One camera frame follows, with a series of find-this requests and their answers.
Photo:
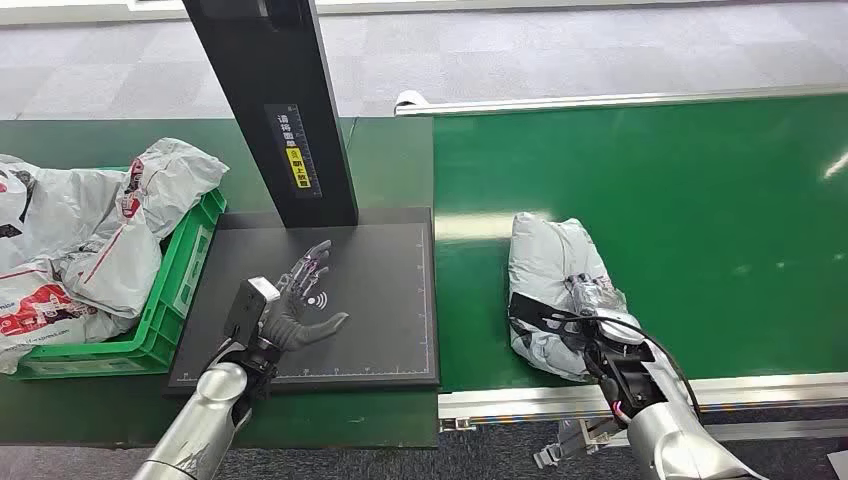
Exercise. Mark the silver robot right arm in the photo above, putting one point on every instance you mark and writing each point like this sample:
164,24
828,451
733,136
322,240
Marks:
669,437

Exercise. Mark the white mailer bag red print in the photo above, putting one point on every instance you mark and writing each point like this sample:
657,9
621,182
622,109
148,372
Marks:
46,311

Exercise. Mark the column label with yellow sticker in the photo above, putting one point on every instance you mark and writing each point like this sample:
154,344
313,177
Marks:
295,152

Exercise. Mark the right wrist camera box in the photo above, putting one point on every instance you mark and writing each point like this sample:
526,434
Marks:
626,378

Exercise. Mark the grey plastic mailer package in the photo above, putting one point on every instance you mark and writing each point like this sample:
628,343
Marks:
546,265

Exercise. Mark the grey metal conveyor bracket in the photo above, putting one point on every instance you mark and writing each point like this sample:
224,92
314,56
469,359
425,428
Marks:
573,440

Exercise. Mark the white roller end cap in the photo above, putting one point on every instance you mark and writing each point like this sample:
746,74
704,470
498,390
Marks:
411,99

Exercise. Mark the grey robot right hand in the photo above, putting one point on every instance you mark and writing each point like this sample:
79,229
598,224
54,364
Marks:
588,291

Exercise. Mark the black scanner column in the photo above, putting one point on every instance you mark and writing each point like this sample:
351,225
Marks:
272,66

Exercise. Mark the small white mailer bag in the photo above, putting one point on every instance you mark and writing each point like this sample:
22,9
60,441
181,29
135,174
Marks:
175,175

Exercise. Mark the green plastic basket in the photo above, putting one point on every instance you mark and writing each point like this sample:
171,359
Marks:
179,291

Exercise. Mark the thin aluminium conveyor rail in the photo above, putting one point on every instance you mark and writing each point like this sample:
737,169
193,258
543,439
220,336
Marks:
596,101

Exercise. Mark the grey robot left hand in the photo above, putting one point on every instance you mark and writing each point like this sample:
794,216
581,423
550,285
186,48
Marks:
291,328

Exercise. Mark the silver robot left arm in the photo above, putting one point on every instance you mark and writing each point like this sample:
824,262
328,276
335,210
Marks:
212,411

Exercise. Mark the green conveyor belt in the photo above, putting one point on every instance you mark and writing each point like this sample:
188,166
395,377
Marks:
696,232

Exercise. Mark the black weighing platform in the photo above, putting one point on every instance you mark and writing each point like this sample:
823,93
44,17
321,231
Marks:
378,278

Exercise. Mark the large white mailer bag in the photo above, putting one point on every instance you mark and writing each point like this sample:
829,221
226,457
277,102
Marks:
66,218

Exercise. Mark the wide aluminium conveyor rail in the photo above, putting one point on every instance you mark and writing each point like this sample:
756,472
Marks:
762,391

